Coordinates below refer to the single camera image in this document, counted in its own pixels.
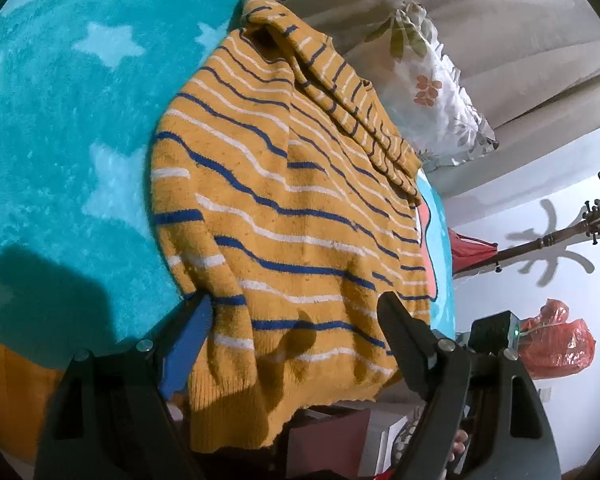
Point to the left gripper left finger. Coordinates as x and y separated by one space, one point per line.
108 418

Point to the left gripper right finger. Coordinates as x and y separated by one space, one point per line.
494 400

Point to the yellow striped knit sweater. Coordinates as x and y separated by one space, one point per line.
280 186

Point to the person's hand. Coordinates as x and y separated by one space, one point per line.
459 445

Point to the red plastic bag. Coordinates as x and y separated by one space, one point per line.
552 347

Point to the red fabric bag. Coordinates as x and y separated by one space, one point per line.
467 251

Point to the stacked books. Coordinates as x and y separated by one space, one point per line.
356 440

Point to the wooden coat rack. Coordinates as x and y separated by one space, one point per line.
589 226

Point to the white floral leaf pillow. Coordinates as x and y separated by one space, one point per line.
420 88

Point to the beige curtain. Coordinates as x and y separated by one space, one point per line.
531 67

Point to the turquoise cartoon star blanket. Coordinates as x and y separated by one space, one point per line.
83 86

